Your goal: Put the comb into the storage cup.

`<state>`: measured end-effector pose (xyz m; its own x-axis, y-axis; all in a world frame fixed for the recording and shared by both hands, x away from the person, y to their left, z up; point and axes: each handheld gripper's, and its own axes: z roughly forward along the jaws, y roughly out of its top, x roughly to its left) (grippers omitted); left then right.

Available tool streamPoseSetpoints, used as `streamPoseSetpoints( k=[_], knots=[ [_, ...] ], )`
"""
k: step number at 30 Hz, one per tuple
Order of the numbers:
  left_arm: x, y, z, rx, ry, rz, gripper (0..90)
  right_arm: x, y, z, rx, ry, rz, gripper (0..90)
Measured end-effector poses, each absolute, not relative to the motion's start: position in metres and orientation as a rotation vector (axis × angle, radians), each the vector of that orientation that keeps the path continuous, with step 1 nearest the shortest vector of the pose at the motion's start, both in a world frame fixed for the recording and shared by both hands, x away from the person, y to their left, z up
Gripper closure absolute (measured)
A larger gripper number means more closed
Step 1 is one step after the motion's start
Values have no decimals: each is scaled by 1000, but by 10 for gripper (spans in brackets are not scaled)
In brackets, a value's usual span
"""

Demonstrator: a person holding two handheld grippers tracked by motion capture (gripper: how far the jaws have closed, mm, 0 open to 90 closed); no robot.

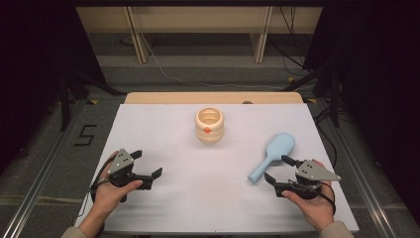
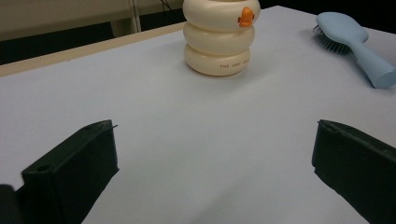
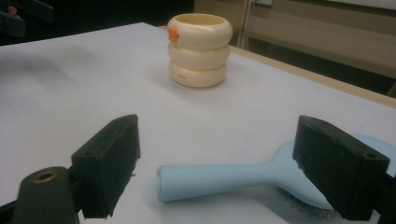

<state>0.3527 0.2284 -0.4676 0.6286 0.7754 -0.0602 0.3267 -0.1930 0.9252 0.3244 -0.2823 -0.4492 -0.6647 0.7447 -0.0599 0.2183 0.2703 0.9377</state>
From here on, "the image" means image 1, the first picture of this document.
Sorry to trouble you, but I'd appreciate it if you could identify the cream ribbed cup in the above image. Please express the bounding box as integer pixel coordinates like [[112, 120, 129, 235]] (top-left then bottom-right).
[[194, 106, 226, 144]]

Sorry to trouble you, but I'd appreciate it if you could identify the white floor cable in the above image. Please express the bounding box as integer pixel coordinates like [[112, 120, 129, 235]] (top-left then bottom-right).
[[140, 33, 288, 91]]

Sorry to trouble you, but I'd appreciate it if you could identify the black floor cable bundle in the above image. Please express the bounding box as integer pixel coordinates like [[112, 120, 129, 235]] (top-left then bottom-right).
[[313, 105, 340, 168], [266, 6, 318, 77]]

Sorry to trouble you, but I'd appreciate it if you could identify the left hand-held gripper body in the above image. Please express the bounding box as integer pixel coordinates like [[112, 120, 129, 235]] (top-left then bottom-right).
[[107, 148, 147, 188]]

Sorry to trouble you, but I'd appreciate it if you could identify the hand-held gripper black cable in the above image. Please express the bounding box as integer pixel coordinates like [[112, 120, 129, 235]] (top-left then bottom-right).
[[286, 179, 338, 216], [88, 155, 115, 203]]

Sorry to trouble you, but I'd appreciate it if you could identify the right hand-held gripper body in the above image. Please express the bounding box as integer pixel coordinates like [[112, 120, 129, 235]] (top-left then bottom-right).
[[273, 160, 342, 200]]

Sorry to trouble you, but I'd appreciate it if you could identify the person's right hand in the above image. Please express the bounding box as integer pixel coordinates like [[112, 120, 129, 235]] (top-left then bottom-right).
[[281, 180, 336, 232]]

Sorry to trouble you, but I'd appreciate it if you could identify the gray cable coil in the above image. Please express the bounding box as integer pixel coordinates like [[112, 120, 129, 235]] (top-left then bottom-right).
[[110, 33, 135, 48]]

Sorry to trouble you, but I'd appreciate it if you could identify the beige wooden desk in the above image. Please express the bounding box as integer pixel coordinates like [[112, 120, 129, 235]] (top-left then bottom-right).
[[74, 6, 324, 64]]

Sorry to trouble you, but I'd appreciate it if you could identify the black curtain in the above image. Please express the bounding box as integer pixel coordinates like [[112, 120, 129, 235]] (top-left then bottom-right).
[[302, 0, 420, 227], [0, 0, 107, 175]]

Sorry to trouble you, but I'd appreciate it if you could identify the person's left hand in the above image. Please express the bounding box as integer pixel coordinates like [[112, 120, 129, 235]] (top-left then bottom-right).
[[93, 151, 144, 219]]

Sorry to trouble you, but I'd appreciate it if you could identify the black metal stand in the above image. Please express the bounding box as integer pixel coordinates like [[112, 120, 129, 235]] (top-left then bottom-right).
[[280, 62, 342, 128], [58, 70, 127, 132]]

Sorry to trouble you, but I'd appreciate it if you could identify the metal floor rail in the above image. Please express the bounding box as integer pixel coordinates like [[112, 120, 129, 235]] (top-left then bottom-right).
[[0, 98, 88, 238], [310, 98, 402, 238]]

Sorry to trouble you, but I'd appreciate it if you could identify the light blue paddle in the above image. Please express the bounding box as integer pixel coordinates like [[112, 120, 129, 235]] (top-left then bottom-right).
[[247, 132, 296, 184]]

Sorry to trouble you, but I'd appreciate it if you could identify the right hand-held gripper black cable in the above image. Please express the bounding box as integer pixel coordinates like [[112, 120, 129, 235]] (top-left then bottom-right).
[[286, 179, 338, 216]]

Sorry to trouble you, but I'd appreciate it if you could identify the white table board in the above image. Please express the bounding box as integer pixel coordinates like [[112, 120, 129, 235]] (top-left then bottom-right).
[[72, 103, 361, 234]]

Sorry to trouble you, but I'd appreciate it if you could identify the left hand-held gripper black cable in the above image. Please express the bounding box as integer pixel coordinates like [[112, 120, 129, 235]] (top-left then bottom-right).
[[88, 155, 115, 203]]

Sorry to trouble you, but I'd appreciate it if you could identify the light wooden table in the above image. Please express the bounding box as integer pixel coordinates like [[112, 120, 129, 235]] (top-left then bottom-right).
[[123, 91, 305, 106]]

